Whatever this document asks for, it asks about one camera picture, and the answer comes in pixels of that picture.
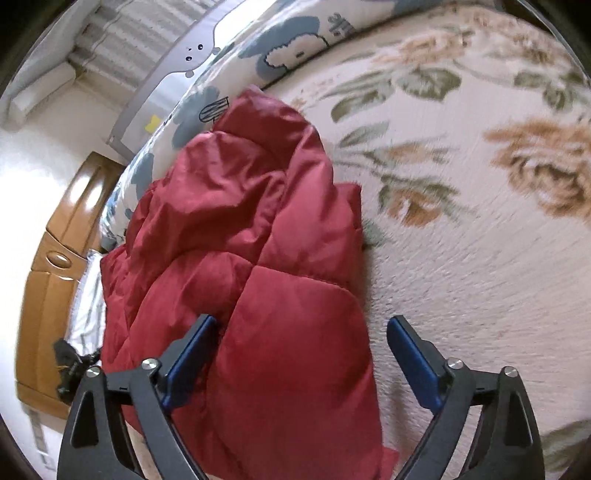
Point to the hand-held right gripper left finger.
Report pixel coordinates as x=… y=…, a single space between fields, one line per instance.
x=194 y=353

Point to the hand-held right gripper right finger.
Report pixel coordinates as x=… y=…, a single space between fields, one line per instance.
x=415 y=364

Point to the red puffer jacket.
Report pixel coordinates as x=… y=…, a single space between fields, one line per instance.
x=258 y=295

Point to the striped white pillow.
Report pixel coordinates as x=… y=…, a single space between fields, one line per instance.
x=90 y=304

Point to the wooden headboard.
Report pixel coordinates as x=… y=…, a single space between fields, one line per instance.
x=55 y=295

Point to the floral bed sheet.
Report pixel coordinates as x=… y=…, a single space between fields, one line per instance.
x=461 y=258

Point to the small yellow toy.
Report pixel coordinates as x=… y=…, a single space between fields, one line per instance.
x=152 y=122

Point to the white air conditioner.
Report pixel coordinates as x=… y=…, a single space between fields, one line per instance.
x=39 y=94

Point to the blue cloud print quilt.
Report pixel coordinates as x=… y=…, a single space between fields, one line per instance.
x=277 y=50

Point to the striped curtain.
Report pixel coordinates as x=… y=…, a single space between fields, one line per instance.
x=134 y=34

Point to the grey bed guard rail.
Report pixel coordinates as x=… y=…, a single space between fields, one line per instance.
x=152 y=99

